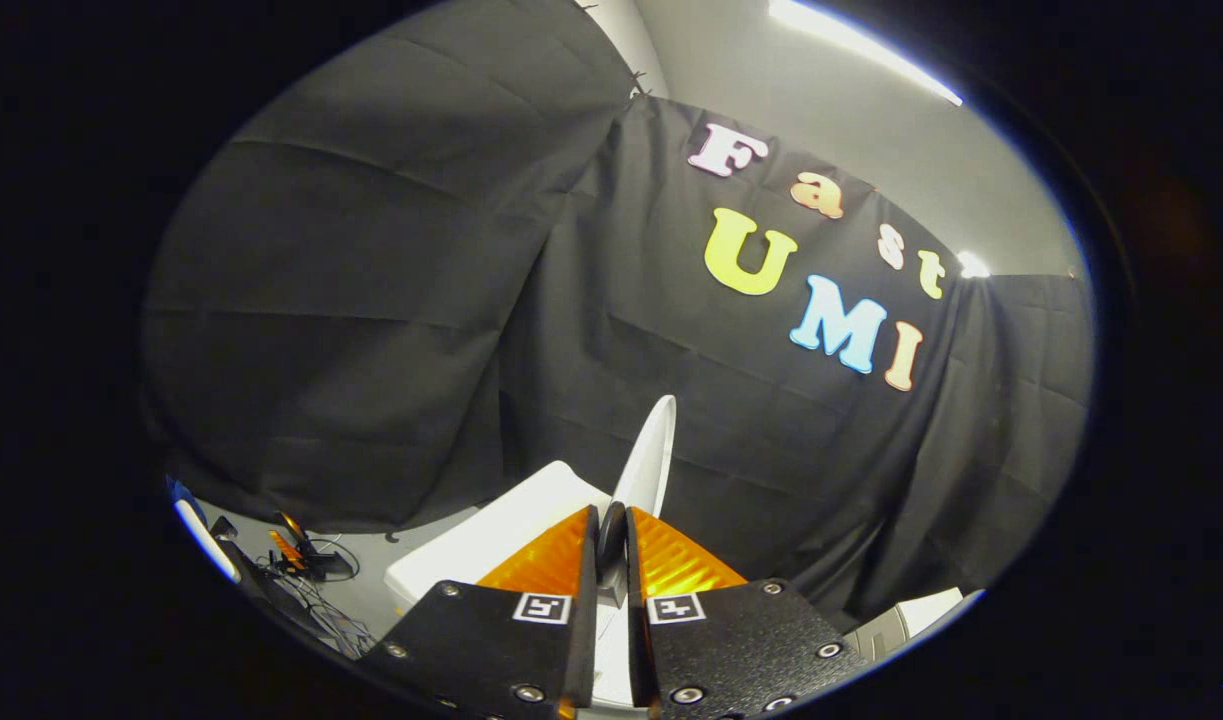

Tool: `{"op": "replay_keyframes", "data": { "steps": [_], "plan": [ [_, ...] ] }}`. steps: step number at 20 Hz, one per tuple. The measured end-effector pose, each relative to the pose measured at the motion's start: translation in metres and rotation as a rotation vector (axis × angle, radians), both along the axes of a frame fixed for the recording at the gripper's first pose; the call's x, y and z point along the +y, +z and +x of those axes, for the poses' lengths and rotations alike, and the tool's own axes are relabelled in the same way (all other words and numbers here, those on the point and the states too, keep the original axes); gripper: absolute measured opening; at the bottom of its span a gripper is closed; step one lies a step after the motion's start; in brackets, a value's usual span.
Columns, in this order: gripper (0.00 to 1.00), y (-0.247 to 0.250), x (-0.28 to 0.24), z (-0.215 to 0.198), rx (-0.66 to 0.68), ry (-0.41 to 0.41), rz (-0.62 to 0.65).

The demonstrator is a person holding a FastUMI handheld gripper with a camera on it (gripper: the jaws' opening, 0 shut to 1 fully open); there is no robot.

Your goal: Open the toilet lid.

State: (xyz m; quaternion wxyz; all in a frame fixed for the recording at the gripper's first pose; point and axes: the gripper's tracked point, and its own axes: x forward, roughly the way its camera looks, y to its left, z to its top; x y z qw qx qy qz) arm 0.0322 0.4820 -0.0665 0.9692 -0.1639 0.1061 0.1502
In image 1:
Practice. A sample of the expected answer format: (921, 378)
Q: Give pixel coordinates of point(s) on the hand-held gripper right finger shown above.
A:
(643, 650)

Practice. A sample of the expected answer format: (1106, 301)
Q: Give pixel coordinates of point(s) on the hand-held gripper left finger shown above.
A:
(583, 640)

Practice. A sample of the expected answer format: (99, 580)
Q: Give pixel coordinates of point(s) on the white toilet lid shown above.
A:
(651, 460)

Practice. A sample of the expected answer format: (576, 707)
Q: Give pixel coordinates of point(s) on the white toilet tank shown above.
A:
(491, 530)

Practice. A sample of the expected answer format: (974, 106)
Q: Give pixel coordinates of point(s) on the grey louvered cabinet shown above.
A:
(906, 620)

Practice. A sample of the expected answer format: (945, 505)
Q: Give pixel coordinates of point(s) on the orange and black tool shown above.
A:
(301, 555)

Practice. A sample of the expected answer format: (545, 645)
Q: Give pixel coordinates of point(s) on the black backdrop cloth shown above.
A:
(421, 300)

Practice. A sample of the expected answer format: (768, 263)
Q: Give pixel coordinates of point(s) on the ceiling light behind cloth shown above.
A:
(973, 265)

